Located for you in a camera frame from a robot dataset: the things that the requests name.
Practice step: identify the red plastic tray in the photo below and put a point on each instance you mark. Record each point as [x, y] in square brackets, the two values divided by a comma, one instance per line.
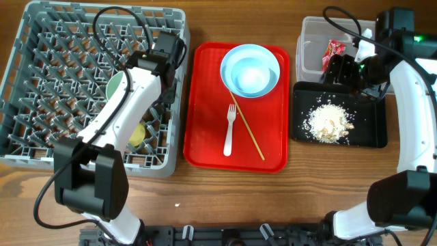
[208, 104]

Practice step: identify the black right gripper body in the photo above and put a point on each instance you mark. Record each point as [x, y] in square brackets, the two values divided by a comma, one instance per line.
[346, 71]

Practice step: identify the white plastic fork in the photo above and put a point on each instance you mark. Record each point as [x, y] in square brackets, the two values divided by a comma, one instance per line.
[231, 116]

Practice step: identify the grey dishwasher rack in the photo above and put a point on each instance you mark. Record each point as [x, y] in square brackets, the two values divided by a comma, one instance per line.
[59, 69]

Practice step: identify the pile of rice scraps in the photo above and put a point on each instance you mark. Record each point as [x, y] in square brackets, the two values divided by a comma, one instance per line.
[327, 122]

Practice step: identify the wooden chopstick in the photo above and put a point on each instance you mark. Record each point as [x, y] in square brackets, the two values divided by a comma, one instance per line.
[247, 126]

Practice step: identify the light blue plate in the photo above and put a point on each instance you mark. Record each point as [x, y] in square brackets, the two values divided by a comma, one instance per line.
[250, 50]

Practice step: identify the clear plastic waste bin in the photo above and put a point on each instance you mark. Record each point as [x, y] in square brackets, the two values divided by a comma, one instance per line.
[312, 44]

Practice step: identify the light blue bowl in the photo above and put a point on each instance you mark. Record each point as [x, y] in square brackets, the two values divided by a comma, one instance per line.
[249, 76]

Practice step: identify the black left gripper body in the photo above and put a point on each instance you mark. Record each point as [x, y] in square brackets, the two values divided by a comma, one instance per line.
[168, 96]

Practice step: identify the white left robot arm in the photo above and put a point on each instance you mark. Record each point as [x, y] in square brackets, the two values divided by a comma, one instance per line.
[92, 180]

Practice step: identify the black food waste tray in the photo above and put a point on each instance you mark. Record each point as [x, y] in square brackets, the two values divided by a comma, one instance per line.
[368, 119]

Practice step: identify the yellow plastic cup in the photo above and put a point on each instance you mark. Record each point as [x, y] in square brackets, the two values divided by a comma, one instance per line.
[137, 136]

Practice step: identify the red candy wrapper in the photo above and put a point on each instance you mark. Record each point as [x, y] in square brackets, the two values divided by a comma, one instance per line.
[334, 48]

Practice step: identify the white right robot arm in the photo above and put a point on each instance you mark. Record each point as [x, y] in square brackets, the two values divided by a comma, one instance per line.
[406, 61]

